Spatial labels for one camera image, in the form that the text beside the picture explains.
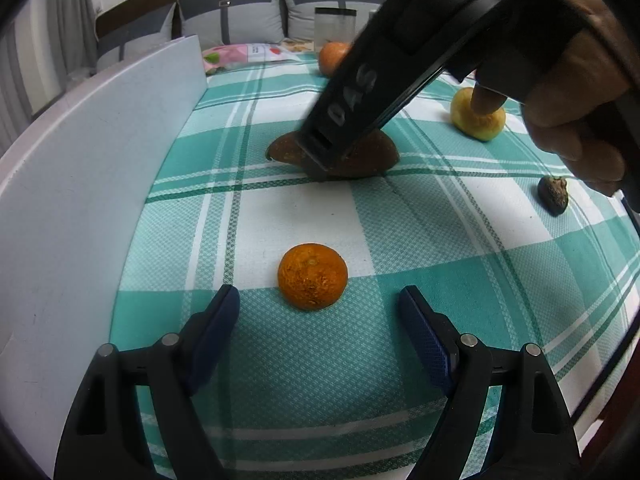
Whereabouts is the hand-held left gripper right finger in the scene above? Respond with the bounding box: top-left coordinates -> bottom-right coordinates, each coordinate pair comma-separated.
397,285 -> 583,480

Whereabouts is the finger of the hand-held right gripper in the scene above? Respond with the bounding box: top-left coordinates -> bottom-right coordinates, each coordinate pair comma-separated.
299,0 -> 451,182

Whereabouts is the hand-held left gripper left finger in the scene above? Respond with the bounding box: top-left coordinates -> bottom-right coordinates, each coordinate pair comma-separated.
52,284 -> 241,480

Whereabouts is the large orange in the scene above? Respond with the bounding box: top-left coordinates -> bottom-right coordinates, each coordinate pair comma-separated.
318,41 -> 353,77

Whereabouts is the sweet potato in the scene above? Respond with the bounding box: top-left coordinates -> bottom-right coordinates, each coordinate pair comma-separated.
265,129 -> 400,179

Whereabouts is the bright orange mandarin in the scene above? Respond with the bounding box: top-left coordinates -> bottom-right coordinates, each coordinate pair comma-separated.
277,243 -> 349,311

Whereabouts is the yellow apple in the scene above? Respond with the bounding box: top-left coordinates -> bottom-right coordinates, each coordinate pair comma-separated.
450,87 -> 507,142

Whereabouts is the white box with brown bottom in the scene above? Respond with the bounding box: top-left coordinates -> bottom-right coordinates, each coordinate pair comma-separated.
0,35 -> 208,480

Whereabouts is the dark mangosteen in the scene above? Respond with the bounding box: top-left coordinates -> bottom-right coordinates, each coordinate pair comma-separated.
537,175 -> 570,217

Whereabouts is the person's right hand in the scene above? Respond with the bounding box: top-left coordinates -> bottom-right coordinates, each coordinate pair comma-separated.
471,0 -> 640,197

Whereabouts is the clear jar with black lid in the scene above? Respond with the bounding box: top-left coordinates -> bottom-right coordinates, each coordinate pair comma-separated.
314,6 -> 358,53

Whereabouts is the teal checked tablecloth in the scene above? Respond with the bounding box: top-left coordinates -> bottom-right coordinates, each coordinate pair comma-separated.
110,52 -> 640,480

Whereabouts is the pink printed packet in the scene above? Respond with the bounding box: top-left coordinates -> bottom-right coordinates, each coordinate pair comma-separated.
202,42 -> 301,73

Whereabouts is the grey curtain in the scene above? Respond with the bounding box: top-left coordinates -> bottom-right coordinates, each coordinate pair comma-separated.
0,10 -> 51,131

